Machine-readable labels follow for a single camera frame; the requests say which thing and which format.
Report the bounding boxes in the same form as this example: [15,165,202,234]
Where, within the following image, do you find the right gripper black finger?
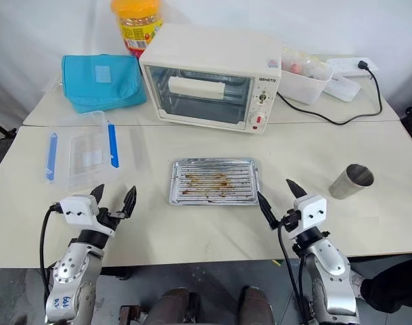
[285,178,307,201]
[256,190,278,229]

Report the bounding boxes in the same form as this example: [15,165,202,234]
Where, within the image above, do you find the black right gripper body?
[276,209,303,234]

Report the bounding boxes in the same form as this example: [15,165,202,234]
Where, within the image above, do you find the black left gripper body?
[96,207,126,232]

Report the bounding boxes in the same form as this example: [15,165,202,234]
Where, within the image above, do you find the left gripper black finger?
[120,185,138,220]
[89,183,106,209]

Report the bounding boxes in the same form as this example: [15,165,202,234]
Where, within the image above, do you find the stainless steel cup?
[328,163,375,200]

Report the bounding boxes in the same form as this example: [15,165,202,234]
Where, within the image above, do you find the stained metal baking tray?
[168,156,261,207]

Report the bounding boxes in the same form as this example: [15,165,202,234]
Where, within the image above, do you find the clear box with blue clips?
[43,110,122,192]

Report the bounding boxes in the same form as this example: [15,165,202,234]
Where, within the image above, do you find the person's white shoe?
[348,269,365,301]

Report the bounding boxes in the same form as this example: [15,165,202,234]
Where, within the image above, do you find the dark rounded shape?
[238,285,281,325]
[145,287,193,325]

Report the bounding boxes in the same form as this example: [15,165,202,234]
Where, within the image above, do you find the white plastic bin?
[279,43,336,106]

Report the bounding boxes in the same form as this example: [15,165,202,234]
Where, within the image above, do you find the turquoise fabric bag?
[60,53,147,114]

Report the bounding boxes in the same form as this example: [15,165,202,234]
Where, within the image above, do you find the clear plastic lid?
[323,74,363,102]

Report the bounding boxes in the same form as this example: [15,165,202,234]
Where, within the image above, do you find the person's black trouser leg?
[360,259,412,314]

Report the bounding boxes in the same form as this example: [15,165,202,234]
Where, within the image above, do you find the wrapped food items in bin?
[281,44,332,81]

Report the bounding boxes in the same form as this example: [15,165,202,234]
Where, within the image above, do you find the white power strip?
[326,57,380,79]

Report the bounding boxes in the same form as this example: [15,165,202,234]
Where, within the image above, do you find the cream toaster oven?
[138,23,283,134]

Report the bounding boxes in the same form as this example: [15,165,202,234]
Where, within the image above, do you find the yellow-lidded snack jar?
[110,0,164,59]

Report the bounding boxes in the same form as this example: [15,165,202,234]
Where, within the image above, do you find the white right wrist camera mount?
[292,194,328,235]

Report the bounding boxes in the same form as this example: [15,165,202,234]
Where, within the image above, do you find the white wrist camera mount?
[58,194,116,236]
[292,194,328,235]

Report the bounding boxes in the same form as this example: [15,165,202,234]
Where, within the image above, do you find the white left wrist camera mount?
[58,194,116,236]

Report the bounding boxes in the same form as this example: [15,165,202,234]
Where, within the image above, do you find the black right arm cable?
[277,222,310,324]

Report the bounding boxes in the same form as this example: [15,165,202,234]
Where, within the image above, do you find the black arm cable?
[277,222,310,324]
[39,200,63,301]

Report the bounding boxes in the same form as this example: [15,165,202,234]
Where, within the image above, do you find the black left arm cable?
[39,200,63,301]

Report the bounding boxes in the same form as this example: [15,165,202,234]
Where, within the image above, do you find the black oven power cable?
[276,60,384,127]

